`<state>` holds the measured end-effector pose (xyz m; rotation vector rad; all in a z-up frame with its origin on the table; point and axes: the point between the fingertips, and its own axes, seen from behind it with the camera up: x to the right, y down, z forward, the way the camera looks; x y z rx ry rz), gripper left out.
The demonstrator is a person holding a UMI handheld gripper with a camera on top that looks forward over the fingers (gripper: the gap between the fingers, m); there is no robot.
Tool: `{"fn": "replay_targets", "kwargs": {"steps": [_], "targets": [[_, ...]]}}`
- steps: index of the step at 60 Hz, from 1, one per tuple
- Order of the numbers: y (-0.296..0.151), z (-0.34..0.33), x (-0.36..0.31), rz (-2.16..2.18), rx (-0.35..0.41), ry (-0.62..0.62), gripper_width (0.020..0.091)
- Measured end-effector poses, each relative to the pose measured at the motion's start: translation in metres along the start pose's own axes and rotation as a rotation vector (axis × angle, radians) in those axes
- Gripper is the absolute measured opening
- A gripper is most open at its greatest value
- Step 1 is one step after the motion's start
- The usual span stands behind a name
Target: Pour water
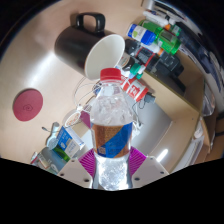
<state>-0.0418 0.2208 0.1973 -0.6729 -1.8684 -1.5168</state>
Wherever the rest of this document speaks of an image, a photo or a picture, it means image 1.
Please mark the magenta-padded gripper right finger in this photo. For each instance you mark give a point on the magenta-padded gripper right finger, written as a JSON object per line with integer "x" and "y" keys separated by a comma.
{"x": 150, "y": 170}

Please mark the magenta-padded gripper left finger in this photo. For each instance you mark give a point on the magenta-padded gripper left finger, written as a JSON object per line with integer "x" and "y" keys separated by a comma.
{"x": 75, "y": 171}

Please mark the clear red-capped water bottle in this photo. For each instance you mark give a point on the clear red-capped water bottle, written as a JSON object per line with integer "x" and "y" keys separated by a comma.
{"x": 111, "y": 133}

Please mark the under-shelf light bar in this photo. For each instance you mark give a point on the under-shelf light bar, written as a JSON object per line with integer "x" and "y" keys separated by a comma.
{"x": 162, "y": 155}

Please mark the white and blue carton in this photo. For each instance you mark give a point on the white and blue carton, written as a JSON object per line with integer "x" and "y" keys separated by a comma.
{"x": 68, "y": 145}

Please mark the magenta pouch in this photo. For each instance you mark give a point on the magenta pouch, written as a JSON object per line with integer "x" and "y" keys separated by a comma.
{"x": 85, "y": 118}

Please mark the flat round red coaster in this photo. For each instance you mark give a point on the flat round red coaster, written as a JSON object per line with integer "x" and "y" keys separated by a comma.
{"x": 28, "y": 105}

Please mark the red and white canister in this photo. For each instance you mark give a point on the red and white canister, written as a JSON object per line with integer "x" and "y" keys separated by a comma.
{"x": 135, "y": 88}

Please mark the black mug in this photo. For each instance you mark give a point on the black mug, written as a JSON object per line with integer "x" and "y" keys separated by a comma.
{"x": 73, "y": 46}

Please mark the green plastic container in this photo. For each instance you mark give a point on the green plastic container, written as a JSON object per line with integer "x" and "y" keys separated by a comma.
{"x": 166, "y": 38}

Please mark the white bottle with blue cap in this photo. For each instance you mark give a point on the white bottle with blue cap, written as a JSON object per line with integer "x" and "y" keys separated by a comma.
{"x": 141, "y": 33}

